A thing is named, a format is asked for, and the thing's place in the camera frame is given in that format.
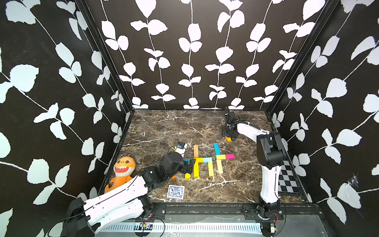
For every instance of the black metal base rail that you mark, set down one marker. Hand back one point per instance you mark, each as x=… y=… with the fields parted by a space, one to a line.
x=207 y=211

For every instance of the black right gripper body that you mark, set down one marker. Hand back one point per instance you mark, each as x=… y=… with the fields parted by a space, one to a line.
x=226 y=131

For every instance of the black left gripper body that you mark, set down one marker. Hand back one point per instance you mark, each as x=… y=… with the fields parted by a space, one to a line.
x=183 y=168

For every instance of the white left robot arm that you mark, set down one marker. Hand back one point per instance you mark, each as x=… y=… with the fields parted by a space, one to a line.
x=128 y=201

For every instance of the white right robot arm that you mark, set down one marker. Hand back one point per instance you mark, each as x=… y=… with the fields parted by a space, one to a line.
x=270 y=155

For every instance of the black white checkerboard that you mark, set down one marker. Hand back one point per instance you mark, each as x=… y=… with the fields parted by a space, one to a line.
x=287 y=182

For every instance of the light blue block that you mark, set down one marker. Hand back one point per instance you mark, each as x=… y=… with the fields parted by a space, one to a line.
x=207 y=160

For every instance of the yellow-green long block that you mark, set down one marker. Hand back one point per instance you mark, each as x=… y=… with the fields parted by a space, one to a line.
x=210 y=169

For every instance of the amber yellow short block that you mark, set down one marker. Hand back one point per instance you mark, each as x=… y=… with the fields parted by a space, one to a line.
x=199 y=160

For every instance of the magenta block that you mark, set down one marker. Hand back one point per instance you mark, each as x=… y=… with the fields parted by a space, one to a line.
x=230 y=156

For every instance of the orange plush toy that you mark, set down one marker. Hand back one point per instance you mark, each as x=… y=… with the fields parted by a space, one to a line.
x=123 y=169

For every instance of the lime green short block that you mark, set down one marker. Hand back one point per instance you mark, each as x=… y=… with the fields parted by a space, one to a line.
x=220 y=157

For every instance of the blue playing card box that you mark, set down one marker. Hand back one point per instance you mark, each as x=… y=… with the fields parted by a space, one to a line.
x=176 y=192

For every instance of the cyan long block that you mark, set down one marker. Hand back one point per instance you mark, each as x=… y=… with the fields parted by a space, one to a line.
x=217 y=149

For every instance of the natural wood short block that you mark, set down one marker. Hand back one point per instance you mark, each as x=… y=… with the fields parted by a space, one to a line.
x=195 y=151

